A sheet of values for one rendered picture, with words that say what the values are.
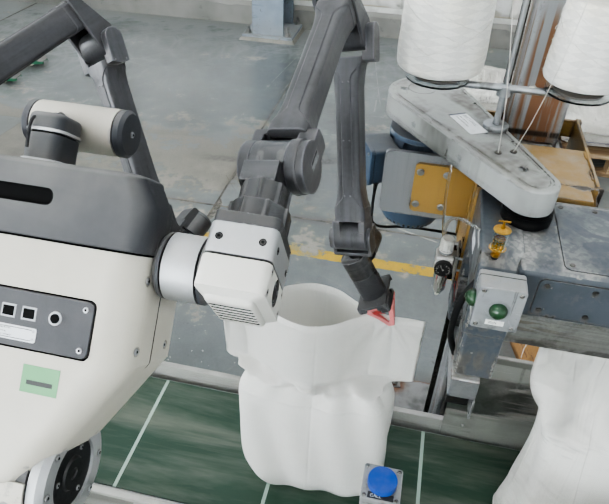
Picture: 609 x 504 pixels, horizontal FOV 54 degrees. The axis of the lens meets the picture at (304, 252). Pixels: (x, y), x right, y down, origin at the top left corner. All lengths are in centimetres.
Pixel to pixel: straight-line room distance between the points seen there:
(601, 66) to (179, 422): 149
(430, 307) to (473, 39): 193
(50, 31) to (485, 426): 154
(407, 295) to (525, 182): 190
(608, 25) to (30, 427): 105
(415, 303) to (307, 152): 214
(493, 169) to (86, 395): 77
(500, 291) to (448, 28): 46
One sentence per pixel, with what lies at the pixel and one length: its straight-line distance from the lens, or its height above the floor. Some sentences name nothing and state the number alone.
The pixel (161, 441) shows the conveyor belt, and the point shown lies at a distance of 193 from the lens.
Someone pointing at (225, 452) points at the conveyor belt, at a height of 38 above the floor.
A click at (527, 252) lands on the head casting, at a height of 134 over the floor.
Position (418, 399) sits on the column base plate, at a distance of 250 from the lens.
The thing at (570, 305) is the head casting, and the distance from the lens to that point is 109.
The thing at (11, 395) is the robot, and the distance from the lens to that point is 84.
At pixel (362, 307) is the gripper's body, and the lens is 127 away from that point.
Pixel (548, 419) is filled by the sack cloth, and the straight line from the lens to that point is 148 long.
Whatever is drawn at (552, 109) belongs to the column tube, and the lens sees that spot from 144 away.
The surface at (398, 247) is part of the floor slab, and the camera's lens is 324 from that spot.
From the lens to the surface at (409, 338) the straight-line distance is 138.
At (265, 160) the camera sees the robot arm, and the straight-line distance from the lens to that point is 82.
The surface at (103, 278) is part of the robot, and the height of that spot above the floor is 147.
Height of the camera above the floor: 195
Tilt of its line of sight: 38 degrees down
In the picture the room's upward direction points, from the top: 2 degrees clockwise
